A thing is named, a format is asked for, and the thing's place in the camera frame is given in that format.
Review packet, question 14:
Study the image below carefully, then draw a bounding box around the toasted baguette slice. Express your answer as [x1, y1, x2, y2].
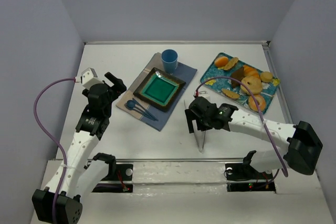
[223, 57, 239, 71]

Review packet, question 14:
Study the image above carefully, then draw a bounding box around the small baguette slice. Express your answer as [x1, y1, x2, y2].
[222, 89, 240, 100]

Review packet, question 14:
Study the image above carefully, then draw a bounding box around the blue plastic fork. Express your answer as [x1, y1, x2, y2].
[132, 98, 158, 121]

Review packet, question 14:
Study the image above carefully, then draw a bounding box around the teal floral tray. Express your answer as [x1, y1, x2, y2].
[200, 52, 280, 114]

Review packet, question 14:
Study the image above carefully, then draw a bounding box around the blue plastic knife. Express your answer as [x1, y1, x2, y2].
[125, 105, 153, 120]

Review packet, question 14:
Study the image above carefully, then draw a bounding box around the round tan bun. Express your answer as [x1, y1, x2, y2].
[260, 71, 273, 83]

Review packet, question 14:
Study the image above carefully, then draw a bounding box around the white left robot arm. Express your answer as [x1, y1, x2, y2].
[32, 68, 127, 223]

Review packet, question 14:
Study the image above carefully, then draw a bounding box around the dark brown bread piece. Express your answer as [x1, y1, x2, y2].
[230, 67, 245, 88]

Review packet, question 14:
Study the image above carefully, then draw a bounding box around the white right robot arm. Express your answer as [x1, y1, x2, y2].
[185, 97, 323, 175]

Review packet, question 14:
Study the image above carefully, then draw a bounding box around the metal base rail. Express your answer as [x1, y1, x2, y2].
[93, 161, 276, 193]

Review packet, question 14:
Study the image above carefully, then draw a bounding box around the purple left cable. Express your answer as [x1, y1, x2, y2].
[34, 77, 82, 224]

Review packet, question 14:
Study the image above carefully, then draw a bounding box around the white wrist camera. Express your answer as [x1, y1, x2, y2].
[194, 91, 211, 102]
[81, 68, 100, 90]

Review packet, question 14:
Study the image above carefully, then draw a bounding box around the blue plastic spoon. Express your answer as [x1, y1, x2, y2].
[125, 100, 156, 121]

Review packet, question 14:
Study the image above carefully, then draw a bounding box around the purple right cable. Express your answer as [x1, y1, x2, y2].
[195, 76, 289, 178]

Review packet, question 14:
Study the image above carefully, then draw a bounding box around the orange bread roll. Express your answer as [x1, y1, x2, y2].
[214, 56, 229, 68]

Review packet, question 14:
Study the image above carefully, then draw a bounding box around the blue beige placemat cloth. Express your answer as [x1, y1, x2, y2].
[117, 52, 197, 131]

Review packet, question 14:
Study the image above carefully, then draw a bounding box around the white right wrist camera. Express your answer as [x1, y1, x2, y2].
[194, 91, 211, 102]

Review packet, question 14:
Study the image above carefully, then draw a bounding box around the orange croissant bun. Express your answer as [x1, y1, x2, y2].
[243, 65, 260, 79]

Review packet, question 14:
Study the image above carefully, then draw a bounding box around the blue plastic cup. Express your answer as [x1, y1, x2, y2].
[161, 49, 178, 74]

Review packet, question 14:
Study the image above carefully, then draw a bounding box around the green square ceramic plate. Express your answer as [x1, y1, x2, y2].
[133, 67, 186, 112]

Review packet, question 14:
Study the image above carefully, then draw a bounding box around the orange glazed bagel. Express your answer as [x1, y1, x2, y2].
[248, 94, 266, 112]

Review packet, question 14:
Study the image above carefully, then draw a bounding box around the purple cable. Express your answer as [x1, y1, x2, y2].
[195, 76, 289, 178]
[34, 77, 82, 224]

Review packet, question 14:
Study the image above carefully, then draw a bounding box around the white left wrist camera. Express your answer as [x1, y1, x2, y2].
[81, 68, 100, 90]

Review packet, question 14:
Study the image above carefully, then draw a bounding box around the pale bagel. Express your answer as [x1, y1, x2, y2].
[240, 76, 263, 95]

